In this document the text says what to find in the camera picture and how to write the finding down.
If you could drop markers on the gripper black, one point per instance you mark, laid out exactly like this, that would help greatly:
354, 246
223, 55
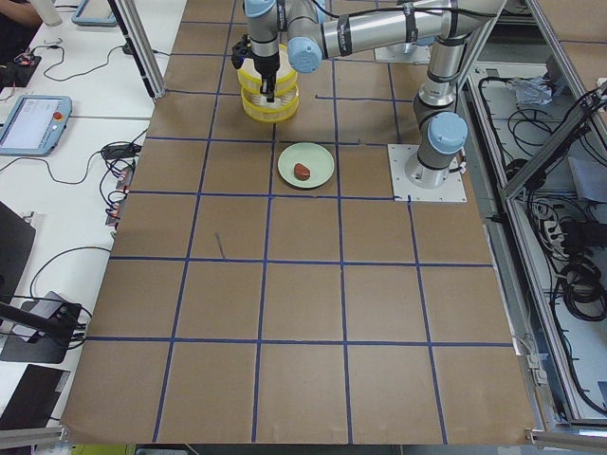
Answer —
266, 65

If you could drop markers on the brown steamed bun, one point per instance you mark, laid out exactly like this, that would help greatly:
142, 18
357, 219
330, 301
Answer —
301, 172

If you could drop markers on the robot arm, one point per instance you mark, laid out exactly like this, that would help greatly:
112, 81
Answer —
314, 35
443, 132

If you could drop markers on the light green plate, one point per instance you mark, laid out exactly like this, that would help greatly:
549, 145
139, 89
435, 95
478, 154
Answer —
314, 156

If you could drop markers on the black power adapter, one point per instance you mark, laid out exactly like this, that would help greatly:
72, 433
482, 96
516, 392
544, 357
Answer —
120, 151

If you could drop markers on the teach pendant tablet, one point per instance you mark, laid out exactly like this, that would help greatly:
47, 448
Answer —
35, 125

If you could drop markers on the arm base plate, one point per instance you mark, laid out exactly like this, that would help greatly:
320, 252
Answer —
412, 182
403, 54

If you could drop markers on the aluminium frame post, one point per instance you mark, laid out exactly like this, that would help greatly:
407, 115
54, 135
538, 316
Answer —
135, 37

